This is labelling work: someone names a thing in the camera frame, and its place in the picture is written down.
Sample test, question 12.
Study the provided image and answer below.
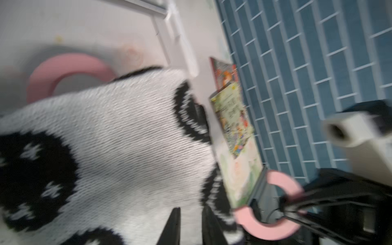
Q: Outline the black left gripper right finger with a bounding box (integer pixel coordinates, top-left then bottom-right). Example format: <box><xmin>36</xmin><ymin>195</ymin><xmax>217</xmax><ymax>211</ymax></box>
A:
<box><xmin>202</xmin><ymin>206</ymin><xmax>228</xmax><ymax>245</ymax></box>

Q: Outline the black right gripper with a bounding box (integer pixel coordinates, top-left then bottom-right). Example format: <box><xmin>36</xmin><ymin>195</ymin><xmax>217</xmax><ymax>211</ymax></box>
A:
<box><xmin>279</xmin><ymin>168</ymin><xmax>392</xmax><ymax>245</ymax></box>

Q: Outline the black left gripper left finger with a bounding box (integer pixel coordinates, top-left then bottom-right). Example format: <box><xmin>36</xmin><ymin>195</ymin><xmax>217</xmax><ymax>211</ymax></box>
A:
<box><xmin>156</xmin><ymin>207</ymin><xmax>181</xmax><ymax>245</ymax></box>

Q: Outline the smiley plaid black white scarf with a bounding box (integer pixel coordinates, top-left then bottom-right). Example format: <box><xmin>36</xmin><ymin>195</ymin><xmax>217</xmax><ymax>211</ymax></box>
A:
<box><xmin>1</xmin><ymin>67</ymin><xmax>245</xmax><ymax>245</ymax></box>

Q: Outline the pink clothes hanger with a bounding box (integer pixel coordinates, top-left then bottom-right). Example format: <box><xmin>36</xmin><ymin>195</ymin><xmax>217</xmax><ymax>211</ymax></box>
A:
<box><xmin>26</xmin><ymin>52</ymin><xmax>307</xmax><ymax>242</ymax></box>

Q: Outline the colourful picture book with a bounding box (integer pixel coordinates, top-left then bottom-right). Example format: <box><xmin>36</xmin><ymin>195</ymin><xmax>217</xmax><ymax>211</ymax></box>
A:
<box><xmin>209</xmin><ymin>57</ymin><xmax>253</xmax><ymax>159</ymax></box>

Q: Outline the white steel clothes rack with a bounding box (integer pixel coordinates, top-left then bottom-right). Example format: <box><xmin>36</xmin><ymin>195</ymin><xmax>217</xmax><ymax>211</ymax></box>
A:
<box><xmin>104</xmin><ymin>1</ymin><xmax>200</xmax><ymax>78</ymax></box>

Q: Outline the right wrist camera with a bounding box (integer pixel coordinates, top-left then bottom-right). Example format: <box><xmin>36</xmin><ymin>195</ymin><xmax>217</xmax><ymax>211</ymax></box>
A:
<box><xmin>322</xmin><ymin>100</ymin><xmax>392</xmax><ymax>186</ymax></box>

